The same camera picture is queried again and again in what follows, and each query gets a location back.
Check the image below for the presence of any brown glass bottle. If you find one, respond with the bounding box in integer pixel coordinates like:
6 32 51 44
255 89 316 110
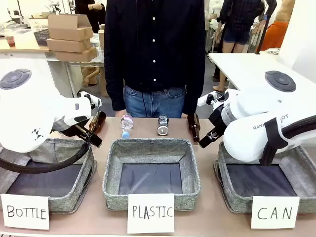
88 111 107 134
186 113 201 144

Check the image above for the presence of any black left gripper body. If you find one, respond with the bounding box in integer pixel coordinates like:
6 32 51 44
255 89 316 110
52 118 86 139

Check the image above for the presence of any grey fabric bottle basket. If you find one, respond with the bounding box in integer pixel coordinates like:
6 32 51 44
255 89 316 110
0 137 98 214

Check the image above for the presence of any beige mannequin foot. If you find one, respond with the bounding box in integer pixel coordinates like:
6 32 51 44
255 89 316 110
82 66 100 87

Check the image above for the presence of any bystander in plaid shirt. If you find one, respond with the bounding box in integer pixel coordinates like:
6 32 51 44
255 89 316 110
212 0 265 92

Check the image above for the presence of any white paper sign CAN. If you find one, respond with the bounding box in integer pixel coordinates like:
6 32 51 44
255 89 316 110
250 196 300 230

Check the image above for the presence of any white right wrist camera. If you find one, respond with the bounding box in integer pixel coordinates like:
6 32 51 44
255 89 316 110
197 90 226 107

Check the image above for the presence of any black strap on arm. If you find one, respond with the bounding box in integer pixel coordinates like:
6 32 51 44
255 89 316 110
259 118 285 167

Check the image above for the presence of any bystander in black clothes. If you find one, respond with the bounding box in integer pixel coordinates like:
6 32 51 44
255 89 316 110
74 0 106 27

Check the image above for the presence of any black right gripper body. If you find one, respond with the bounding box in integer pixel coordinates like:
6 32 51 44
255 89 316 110
208 103 227 136

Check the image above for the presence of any grey fabric plastic basket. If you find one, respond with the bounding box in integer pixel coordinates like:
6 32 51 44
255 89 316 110
102 138 202 212

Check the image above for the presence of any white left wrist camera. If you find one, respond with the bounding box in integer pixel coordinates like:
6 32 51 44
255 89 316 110
77 90 103 111

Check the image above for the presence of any light wooden table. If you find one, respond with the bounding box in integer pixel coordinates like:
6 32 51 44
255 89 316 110
0 38 51 53

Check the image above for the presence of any closed flat cardboard box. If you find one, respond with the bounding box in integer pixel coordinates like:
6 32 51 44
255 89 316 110
54 46 98 63
46 38 92 54

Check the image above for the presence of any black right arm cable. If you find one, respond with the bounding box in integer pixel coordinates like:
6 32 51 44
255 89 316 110
279 115 316 140

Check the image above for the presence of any dark grey plastic crate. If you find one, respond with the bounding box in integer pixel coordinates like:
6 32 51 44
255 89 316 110
33 29 50 47

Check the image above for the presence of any white paper sign BOTTLE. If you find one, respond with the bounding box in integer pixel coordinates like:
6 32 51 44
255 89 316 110
0 193 50 231

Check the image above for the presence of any white side table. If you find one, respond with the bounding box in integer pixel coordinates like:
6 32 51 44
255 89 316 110
208 52 316 92

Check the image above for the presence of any white paper sign PLASTIC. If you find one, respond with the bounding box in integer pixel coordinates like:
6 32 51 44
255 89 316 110
126 193 175 235

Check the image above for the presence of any mannequin with orange cloth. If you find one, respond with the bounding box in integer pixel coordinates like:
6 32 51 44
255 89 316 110
257 0 296 53

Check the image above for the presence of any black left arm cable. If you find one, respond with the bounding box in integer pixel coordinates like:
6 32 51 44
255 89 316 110
0 138 93 174

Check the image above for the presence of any white plastic crate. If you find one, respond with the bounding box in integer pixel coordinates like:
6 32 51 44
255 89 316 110
28 17 49 32

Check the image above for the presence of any person's right forearm navy sleeve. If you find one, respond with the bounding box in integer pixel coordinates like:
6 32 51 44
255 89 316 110
104 56 126 112

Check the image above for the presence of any person in navy shirt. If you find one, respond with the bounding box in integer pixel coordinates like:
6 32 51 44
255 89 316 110
103 0 207 119

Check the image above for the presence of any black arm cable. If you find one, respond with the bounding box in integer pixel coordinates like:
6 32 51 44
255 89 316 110
279 115 316 140
0 138 93 174

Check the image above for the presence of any grey fabric can basket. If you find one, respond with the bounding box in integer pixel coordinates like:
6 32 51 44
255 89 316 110
213 141 316 214

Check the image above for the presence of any crushed silver black can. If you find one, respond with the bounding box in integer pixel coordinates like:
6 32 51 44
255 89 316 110
157 114 170 137

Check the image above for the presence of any clear plastic bottle blue cap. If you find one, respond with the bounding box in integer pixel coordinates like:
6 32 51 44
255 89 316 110
120 113 135 140

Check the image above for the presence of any open cardboard box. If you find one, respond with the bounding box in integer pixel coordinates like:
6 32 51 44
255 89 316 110
47 13 94 42

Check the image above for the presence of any person's left forearm navy sleeve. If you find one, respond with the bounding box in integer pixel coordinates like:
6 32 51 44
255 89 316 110
183 56 207 116

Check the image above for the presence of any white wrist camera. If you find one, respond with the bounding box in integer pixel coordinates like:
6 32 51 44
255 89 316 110
197 90 226 107
77 90 103 111

